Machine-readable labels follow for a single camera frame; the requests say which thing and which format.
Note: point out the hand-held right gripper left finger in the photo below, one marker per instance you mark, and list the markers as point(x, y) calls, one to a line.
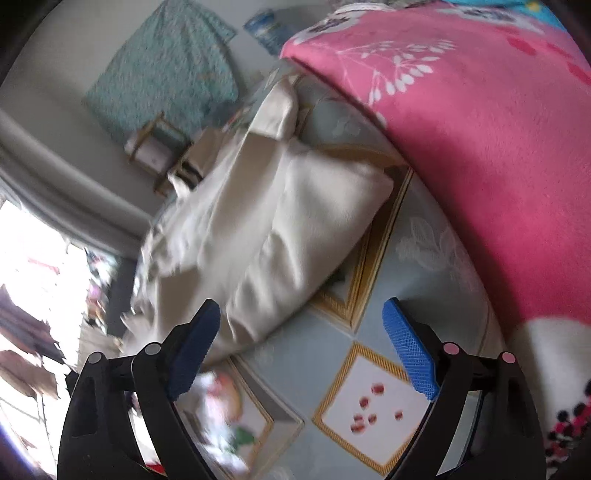
point(194, 355)

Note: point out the blue cartoon print pillow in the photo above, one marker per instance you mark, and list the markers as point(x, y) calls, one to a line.
point(535, 7)

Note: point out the pink floral blanket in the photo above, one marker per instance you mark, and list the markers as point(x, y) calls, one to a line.
point(485, 161)

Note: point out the wooden chair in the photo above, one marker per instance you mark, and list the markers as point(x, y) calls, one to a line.
point(152, 147)

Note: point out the teal floral hanging cloth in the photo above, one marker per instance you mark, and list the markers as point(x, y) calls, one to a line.
point(161, 69)

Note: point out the blue water jug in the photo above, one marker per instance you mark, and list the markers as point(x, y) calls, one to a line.
point(270, 27)

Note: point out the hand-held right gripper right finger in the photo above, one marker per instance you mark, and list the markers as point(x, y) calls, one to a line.
point(411, 350)

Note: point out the cream jacket with black trim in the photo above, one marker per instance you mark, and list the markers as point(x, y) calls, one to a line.
point(258, 230)

